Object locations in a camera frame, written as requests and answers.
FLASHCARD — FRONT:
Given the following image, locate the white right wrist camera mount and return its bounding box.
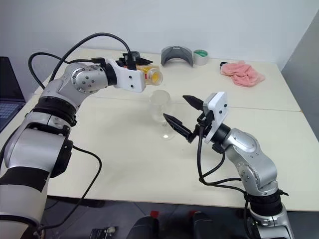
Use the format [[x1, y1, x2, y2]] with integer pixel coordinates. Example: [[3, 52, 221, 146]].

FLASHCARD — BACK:
[[203, 91, 229, 144]]

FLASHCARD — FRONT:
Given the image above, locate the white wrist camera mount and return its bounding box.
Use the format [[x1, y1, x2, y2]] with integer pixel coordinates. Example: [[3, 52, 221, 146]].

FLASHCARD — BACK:
[[109, 59, 148, 93], [203, 91, 229, 144]]

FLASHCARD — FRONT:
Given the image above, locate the dark rounded shape red tab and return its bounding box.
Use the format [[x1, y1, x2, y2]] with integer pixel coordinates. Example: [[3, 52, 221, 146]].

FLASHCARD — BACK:
[[131, 210, 160, 239], [189, 211, 215, 239]]

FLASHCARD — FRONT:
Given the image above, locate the clear bottle with orange drink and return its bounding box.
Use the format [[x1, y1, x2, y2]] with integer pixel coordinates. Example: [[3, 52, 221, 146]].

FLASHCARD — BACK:
[[136, 63, 164, 87]]

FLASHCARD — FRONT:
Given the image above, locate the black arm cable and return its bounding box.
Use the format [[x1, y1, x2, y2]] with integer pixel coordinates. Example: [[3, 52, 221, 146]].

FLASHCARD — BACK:
[[28, 31, 133, 231], [196, 125, 252, 226]]

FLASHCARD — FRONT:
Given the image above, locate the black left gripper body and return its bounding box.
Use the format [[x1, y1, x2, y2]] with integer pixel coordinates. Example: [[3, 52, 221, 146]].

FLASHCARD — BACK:
[[118, 56, 138, 70]]

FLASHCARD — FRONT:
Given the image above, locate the small black and white device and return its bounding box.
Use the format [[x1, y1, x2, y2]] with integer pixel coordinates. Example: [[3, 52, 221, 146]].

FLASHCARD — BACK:
[[91, 226, 118, 239]]

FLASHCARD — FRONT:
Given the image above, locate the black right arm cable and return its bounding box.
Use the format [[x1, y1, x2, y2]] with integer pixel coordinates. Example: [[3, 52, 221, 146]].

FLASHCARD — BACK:
[[196, 125, 252, 226]]

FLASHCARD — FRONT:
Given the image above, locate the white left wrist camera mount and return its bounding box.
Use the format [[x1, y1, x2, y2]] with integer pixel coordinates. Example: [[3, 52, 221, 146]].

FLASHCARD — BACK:
[[109, 59, 148, 93]]

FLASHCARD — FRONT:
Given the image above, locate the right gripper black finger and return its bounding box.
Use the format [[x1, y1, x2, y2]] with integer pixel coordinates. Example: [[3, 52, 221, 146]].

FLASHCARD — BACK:
[[163, 113, 193, 139], [182, 94, 204, 112]]

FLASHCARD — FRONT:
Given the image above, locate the dark laptop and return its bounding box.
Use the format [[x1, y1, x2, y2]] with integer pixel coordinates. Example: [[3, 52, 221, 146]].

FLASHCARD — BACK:
[[0, 56, 26, 133]]

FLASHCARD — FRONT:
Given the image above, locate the pink crumpled cloth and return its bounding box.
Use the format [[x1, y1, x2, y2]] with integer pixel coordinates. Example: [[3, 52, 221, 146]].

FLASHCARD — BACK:
[[220, 60, 266, 88]]

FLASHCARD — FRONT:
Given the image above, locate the grey curved plastic shell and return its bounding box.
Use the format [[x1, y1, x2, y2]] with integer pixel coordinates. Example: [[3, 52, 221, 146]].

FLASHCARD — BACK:
[[160, 45, 195, 68]]

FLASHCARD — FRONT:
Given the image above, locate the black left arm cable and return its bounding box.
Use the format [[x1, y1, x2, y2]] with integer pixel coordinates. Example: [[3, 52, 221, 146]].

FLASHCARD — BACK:
[[28, 31, 133, 231]]

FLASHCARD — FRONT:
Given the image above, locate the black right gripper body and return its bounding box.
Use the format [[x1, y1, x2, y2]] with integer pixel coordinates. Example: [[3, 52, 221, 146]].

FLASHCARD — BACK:
[[187, 110, 215, 144]]

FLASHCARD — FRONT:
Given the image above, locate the silver tape roll green core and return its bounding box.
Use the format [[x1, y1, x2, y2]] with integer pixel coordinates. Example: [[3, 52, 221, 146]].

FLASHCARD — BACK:
[[193, 49, 209, 66]]

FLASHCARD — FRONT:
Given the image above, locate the clear wine glass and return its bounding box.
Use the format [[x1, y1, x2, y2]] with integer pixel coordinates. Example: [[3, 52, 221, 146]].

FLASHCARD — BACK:
[[149, 90, 178, 140]]

